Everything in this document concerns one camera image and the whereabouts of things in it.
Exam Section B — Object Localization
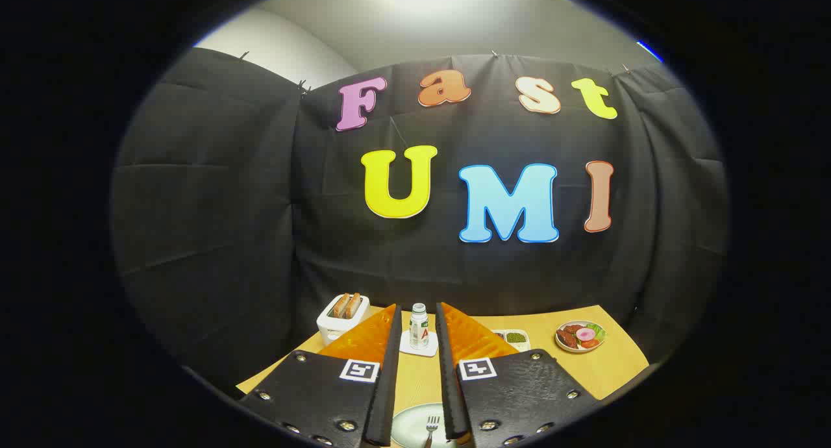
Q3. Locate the small white drink bottle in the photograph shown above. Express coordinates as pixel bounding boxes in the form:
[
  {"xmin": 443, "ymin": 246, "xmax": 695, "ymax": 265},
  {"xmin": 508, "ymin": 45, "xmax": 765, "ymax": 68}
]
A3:
[{"xmin": 410, "ymin": 303, "xmax": 430, "ymax": 350}]

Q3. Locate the pale green plate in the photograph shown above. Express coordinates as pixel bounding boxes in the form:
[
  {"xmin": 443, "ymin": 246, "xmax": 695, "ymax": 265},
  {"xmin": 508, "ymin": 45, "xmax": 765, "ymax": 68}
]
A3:
[{"xmin": 391, "ymin": 403, "xmax": 468, "ymax": 448}]

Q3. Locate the white square coaster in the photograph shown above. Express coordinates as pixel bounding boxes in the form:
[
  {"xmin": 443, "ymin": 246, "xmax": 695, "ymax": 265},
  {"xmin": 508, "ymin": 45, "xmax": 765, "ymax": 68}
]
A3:
[{"xmin": 399, "ymin": 330, "xmax": 439, "ymax": 358}]

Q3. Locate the white plate of food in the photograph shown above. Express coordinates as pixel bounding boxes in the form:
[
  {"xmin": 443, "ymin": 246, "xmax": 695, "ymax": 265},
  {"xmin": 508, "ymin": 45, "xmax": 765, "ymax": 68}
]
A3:
[{"xmin": 555, "ymin": 321, "xmax": 606, "ymax": 354}]

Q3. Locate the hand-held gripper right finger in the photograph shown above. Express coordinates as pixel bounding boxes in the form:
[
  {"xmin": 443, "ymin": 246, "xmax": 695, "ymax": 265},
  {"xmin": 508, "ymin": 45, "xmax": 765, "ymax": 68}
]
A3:
[{"xmin": 435, "ymin": 302, "xmax": 601, "ymax": 447}]

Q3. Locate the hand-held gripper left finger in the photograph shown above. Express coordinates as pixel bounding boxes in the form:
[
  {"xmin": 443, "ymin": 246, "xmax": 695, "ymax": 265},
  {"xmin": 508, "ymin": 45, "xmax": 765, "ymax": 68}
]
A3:
[{"xmin": 237, "ymin": 303, "xmax": 403, "ymax": 447}]

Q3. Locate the white toaster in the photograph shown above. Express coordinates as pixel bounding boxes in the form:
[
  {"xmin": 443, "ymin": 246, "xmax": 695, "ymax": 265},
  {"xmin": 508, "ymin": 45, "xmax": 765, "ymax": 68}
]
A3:
[{"xmin": 316, "ymin": 293, "xmax": 371, "ymax": 346}]

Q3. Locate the white divided bean tray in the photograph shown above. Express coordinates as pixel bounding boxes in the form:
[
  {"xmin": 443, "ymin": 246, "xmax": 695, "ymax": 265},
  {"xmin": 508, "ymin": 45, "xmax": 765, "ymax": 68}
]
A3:
[{"xmin": 491, "ymin": 329, "xmax": 531, "ymax": 353}]

